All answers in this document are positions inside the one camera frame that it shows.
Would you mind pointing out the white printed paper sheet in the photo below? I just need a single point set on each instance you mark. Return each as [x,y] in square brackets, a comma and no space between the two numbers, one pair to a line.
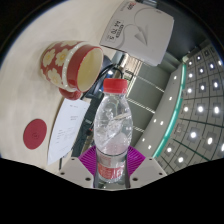
[66,128]

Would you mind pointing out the red floral ceramic mug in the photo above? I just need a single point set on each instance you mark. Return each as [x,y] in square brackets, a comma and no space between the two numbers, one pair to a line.
[68,65]

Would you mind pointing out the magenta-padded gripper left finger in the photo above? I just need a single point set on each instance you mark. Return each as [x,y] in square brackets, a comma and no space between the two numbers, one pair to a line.
[85,166]

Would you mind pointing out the ceiling lights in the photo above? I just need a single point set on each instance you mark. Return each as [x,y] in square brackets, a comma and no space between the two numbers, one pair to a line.
[200,110]

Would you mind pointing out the flat round red coaster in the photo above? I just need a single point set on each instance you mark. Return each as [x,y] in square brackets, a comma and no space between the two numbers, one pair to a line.
[35,134]

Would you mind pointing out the clear red-capped water bottle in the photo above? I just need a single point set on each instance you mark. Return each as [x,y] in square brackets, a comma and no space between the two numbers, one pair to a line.
[113,133]

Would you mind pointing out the white cardboard box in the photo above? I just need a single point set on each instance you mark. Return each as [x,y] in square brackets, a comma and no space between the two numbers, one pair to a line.
[140,31]

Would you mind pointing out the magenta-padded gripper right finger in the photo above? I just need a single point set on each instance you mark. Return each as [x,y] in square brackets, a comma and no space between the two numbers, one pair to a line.
[137,164]

